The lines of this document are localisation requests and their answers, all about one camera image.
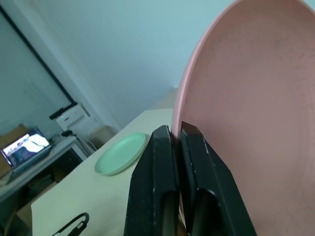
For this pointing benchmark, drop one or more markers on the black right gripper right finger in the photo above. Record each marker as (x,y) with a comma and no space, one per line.
(209,177)

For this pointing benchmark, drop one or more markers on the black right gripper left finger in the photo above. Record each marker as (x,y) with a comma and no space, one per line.
(150,177)

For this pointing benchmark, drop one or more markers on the pink plate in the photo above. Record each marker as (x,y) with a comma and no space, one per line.
(248,98)

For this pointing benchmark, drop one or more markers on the green plate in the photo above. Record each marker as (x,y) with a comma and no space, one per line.
(120,155)

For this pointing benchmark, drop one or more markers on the white printer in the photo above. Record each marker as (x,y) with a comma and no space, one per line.
(71,116)

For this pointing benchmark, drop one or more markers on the white side desk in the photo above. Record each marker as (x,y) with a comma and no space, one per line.
(41,159)

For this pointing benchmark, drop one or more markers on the open laptop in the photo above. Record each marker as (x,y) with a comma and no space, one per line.
(23,150)

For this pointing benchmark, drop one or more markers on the black framed glass partition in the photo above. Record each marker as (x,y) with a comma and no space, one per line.
(34,51)

